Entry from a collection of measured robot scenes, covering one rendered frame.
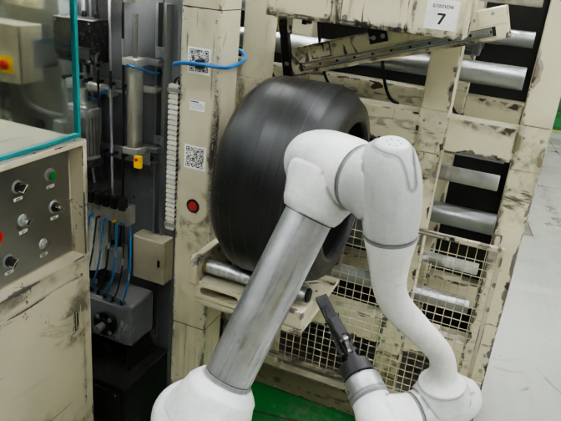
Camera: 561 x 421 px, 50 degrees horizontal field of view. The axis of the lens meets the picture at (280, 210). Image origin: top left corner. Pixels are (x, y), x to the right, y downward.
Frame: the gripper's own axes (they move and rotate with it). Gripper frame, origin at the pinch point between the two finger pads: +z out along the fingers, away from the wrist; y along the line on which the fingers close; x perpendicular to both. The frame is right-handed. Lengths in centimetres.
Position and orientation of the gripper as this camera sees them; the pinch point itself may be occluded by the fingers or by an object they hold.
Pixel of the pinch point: (325, 307)
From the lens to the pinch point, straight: 155.4
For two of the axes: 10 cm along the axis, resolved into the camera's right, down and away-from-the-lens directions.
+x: 9.4, -3.2, 1.4
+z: -3.4, -6.9, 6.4
